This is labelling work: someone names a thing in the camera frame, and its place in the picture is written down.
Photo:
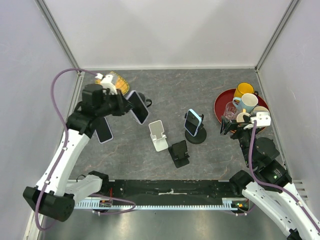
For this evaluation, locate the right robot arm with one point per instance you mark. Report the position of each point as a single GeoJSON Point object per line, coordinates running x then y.
{"type": "Point", "coordinates": [268, 184]}

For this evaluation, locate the dark green mug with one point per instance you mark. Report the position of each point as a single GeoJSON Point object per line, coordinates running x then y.
{"type": "Point", "coordinates": [147, 102]}

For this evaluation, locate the purple-cased phone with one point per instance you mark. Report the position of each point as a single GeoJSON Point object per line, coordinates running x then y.
{"type": "Point", "coordinates": [103, 131]}

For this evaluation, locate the clear drinking glass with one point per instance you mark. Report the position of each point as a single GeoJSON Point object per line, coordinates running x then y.
{"type": "Point", "coordinates": [230, 112]}

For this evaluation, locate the small beige cup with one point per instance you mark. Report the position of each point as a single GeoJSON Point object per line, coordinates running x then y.
{"type": "Point", "coordinates": [243, 117]}

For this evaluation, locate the yellow mug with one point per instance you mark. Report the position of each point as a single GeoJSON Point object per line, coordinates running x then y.
{"type": "Point", "coordinates": [244, 88]}

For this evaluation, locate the white and blue mug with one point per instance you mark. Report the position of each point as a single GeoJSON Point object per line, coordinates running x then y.
{"type": "Point", "coordinates": [246, 103]}

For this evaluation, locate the black folding phone stand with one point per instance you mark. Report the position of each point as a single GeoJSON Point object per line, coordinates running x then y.
{"type": "Point", "coordinates": [179, 154]}

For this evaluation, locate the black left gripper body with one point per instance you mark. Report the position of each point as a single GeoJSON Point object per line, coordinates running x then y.
{"type": "Point", "coordinates": [114, 104]}

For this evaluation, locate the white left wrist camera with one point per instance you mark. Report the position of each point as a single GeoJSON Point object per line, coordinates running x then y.
{"type": "Point", "coordinates": [107, 82]}

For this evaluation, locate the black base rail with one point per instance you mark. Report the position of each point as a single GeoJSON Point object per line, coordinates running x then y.
{"type": "Point", "coordinates": [169, 192]}

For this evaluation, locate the lavender-cased phone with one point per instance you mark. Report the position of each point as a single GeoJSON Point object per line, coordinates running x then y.
{"type": "Point", "coordinates": [139, 110]}

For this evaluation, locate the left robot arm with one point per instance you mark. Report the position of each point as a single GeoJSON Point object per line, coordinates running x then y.
{"type": "Point", "coordinates": [51, 196]}

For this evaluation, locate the yellow woven bamboo basket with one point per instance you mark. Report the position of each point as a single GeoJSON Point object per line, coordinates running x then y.
{"type": "Point", "coordinates": [119, 82]}

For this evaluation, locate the grey cable duct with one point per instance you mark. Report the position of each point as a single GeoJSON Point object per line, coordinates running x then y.
{"type": "Point", "coordinates": [98, 204]}

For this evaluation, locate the blue-cased phone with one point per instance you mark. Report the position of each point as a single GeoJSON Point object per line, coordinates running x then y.
{"type": "Point", "coordinates": [192, 122]}

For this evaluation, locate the black round-base phone stand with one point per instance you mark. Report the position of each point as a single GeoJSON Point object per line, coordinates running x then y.
{"type": "Point", "coordinates": [200, 136]}

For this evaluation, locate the red round tray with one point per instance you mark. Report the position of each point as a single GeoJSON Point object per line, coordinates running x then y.
{"type": "Point", "coordinates": [220, 104]}

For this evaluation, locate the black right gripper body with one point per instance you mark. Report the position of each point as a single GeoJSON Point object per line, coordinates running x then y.
{"type": "Point", "coordinates": [244, 136]}

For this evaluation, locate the white phone stand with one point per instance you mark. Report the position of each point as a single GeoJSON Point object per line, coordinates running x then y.
{"type": "Point", "coordinates": [157, 135]}

